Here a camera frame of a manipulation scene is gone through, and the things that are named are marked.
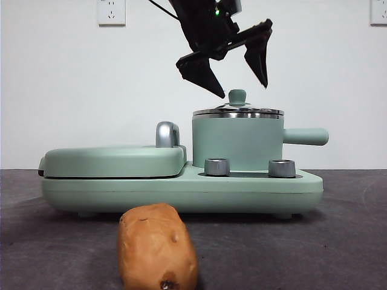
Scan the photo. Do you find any silver grill cover handle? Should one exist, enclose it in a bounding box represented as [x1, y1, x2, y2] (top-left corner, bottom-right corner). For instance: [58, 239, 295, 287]
[155, 121, 181, 149]

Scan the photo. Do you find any mint green grill cover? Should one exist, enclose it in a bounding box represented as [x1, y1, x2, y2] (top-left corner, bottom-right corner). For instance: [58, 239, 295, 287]
[37, 144, 188, 180]

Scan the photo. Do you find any white wall socket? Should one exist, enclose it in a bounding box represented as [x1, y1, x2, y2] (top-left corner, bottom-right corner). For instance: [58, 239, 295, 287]
[97, 0, 126, 27]
[369, 0, 387, 27]

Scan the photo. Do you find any mint green pot with handle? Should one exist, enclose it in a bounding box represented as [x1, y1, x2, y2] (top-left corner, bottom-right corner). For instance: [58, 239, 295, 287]
[192, 114, 330, 172]

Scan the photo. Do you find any mint green breakfast machine base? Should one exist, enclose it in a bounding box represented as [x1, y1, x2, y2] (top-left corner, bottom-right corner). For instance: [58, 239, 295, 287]
[39, 161, 324, 219]

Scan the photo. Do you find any thin black cable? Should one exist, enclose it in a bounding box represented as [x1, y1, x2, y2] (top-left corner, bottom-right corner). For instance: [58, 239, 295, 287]
[147, 0, 180, 21]

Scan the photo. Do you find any brown potato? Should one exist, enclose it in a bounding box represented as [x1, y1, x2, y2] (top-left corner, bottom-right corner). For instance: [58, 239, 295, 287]
[117, 202, 200, 290]

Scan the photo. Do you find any silver control dial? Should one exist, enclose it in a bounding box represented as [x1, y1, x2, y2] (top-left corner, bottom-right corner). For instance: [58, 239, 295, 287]
[268, 159, 297, 178]
[204, 158, 232, 177]

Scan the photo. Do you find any glass lid with green knob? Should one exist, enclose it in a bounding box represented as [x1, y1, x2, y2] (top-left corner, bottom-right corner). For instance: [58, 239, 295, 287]
[193, 88, 285, 117]

